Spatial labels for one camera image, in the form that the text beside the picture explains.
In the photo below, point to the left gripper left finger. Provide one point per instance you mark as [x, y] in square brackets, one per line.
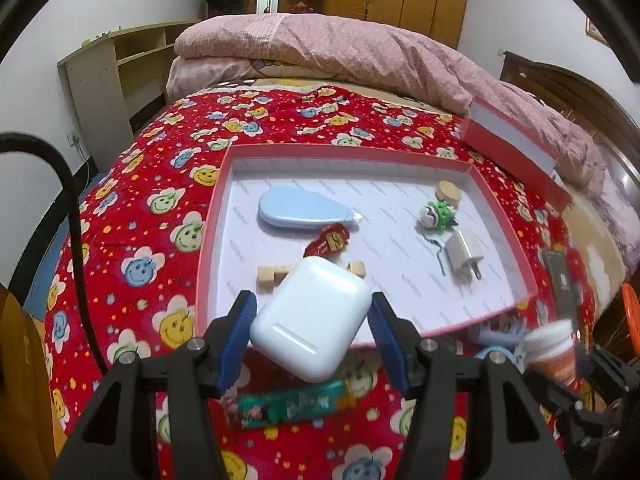
[115, 438]

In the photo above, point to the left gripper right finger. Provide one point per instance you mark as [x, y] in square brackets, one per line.
[506, 437]

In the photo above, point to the teal cartoon lighter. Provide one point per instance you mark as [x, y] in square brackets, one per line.
[276, 408]

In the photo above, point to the grey-blue curved plastic bracket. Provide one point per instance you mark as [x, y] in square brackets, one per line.
[507, 337]

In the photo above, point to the white orange-label jar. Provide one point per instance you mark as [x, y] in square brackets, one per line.
[550, 349]

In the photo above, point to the wooden notched block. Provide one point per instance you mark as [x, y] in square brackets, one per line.
[269, 277]

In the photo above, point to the white earbuds case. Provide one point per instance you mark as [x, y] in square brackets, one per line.
[312, 318]

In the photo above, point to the white usb charger plug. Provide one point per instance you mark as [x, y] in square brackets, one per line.
[464, 254]

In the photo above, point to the green toy keychain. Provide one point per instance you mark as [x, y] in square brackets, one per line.
[437, 216]

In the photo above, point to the round wooden disc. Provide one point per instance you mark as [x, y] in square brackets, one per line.
[448, 192]

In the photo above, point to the light blue oval case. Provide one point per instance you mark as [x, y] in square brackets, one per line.
[288, 207]

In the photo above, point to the blue plastic clip part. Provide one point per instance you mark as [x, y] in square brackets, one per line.
[499, 355]

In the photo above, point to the red shallow box tray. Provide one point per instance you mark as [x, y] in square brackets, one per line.
[387, 188]

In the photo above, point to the black smartphone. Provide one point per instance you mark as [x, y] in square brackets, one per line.
[562, 286]

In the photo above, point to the red box lid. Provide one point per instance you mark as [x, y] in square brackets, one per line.
[514, 148]

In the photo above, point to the beige open shelf unit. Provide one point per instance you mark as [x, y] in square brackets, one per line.
[114, 85]

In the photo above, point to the dark wooden headboard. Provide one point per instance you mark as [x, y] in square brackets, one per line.
[583, 102]

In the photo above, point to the pink folded quilt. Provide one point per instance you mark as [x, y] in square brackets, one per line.
[226, 47]

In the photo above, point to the framed wall picture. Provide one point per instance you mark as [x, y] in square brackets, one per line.
[594, 33]

